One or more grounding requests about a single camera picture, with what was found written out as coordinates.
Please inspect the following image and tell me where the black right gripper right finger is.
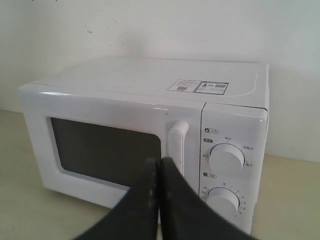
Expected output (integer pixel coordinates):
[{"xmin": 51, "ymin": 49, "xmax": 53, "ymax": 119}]
[{"xmin": 159, "ymin": 157, "xmax": 255, "ymax": 240}]

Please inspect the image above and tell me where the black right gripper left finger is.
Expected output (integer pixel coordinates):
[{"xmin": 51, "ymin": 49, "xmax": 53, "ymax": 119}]
[{"xmin": 75, "ymin": 158, "xmax": 159, "ymax": 240}]

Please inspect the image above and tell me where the white microwave door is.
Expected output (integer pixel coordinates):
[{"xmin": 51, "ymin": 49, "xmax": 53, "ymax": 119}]
[{"xmin": 19, "ymin": 83, "xmax": 204, "ymax": 208}]

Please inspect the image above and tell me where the white Midea microwave body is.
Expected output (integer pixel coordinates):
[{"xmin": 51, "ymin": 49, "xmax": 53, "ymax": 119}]
[{"xmin": 25, "ymin": 56, "xmax": 270, "ymax": 232}]

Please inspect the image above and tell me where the lower white timer knob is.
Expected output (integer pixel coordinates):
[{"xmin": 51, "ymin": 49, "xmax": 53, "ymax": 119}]
[{"xmin": 206, "ymin": 187, "xmax": 240, "ymax": 220}]

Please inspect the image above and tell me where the upper white power knob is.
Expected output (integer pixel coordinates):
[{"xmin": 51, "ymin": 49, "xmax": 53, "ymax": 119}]
[{"xmin": 208, "ymin": 143, "xmax": 245, "ymax": 176}]

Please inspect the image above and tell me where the blue white label sticker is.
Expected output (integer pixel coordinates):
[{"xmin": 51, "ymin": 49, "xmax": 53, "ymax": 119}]
[{"xmin": 167, "ymin": 79, "xmax": 229, "ymax": 96}]

